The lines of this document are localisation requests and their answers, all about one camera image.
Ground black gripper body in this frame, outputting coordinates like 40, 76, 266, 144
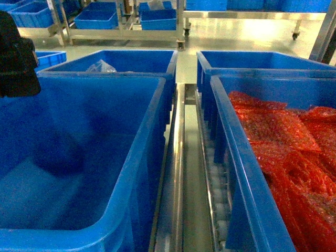
1, 11, 41, 98

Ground blue bin behind empty bin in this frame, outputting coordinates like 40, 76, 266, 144
38, 50, 177, 124

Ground blue bin behind red bags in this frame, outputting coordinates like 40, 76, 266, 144
196, 50, 335, 121

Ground steel flow rack shelf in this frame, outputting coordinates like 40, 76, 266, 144
149, 83, 231, 251

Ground blue bin with red bags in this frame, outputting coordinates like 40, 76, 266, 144
211, 76, 335, 251

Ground clear plastic bag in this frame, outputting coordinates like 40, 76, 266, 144
86, 59, 117, 73

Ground red bubble wrap bags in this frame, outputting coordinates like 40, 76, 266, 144
229, 91, 335, 251

